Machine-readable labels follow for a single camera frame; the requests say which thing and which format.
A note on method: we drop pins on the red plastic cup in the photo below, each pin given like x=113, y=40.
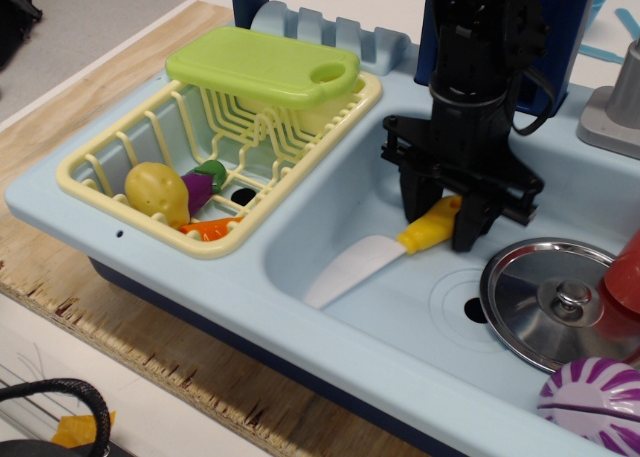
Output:
x=619, y=288

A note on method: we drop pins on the purple toy eggplant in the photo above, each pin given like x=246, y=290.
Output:
x=203, y=182

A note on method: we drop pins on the cream dish drying rack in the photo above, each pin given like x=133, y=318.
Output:
x=266, y=151

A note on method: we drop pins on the grey toy faucet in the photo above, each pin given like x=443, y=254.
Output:
x=610, y=119

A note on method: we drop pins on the yellow toy potato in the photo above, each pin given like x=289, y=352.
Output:
x=155, y=188

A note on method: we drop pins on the wooden board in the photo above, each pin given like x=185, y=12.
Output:
x=175, y=390

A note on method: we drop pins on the steel pot lid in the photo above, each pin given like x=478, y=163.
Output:
x=545, y=299

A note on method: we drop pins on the purple white striped ball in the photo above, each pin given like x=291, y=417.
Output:
x=597, y=399

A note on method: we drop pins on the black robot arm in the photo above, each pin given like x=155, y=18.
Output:
x=484, y=48

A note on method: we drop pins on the green plastic cutting board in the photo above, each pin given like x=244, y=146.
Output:
x=273, y=69

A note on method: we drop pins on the orange toy carrot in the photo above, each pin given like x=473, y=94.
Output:
x=212, y=230

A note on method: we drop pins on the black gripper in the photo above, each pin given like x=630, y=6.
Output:
x=463, y=148

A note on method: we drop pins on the blue plastic cup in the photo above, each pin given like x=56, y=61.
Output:
x=596, y=7

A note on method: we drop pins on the light blue toy sink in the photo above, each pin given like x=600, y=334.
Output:
x=400, y=341

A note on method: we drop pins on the light blue plastic spoon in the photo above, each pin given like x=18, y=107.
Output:
x=632, y=27

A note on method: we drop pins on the dark blue sink backsplash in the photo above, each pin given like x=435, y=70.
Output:
x=381, y=49

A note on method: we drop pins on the yellow tape piece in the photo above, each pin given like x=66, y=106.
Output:
x=75, y=431

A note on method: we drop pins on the black bag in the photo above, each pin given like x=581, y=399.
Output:
x=17, y=20

